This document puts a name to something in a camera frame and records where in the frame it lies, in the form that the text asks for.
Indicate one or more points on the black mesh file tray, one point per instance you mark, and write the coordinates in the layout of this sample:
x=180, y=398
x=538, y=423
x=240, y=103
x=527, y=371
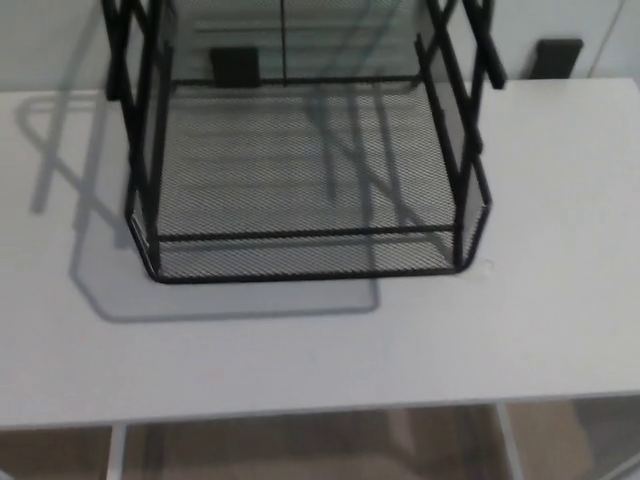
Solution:
x=300, y=175

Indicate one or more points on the clear tape piece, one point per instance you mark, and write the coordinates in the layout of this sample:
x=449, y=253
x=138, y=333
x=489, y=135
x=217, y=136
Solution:
x=487, y=266

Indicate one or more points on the black metal tray rack frame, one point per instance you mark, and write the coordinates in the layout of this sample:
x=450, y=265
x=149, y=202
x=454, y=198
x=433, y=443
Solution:
x=300, y=232

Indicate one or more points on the black wall bracket left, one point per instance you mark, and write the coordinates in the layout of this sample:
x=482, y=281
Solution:
x=234, y=67

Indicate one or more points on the black wall bracket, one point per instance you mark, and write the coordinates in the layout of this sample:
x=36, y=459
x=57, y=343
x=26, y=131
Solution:
x=234, y=67
x=559, y=59

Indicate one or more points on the white metal desk leg frame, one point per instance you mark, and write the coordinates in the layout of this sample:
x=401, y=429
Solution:
x=117, y=455
x=510, y=445

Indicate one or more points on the black wall bracket right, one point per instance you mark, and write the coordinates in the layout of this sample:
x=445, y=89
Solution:
x=559, y=59

